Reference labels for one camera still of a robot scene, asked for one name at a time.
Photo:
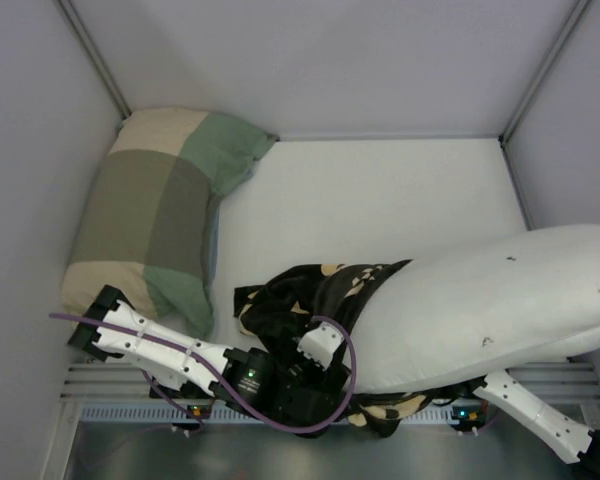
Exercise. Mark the green beige patchwork pillow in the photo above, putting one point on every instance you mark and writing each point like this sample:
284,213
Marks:
149,224

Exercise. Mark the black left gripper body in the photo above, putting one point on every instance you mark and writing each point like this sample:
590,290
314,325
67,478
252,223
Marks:
290,361

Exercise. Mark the perforated grey cable duct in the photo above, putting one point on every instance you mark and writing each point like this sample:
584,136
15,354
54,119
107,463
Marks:
162,413

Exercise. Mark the white pillow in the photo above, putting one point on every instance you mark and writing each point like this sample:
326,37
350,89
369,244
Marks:
466,313

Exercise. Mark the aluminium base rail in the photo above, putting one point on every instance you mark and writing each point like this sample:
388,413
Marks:
558,382

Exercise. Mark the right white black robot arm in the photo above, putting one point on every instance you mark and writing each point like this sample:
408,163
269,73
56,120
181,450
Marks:
576,444

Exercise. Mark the left aluminium corner post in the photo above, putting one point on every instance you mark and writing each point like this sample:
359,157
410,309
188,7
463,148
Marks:
73,19

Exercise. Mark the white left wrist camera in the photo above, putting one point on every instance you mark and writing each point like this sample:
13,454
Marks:
320,344

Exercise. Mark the aluminium corner post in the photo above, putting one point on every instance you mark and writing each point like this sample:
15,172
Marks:
73,19
551,56

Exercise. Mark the right aluminium corner post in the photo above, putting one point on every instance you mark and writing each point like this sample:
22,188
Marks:
551,56

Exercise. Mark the black floral plush pillowcase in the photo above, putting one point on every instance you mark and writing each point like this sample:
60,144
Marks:
282,309

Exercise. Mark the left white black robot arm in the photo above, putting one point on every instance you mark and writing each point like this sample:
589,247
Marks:
113,328

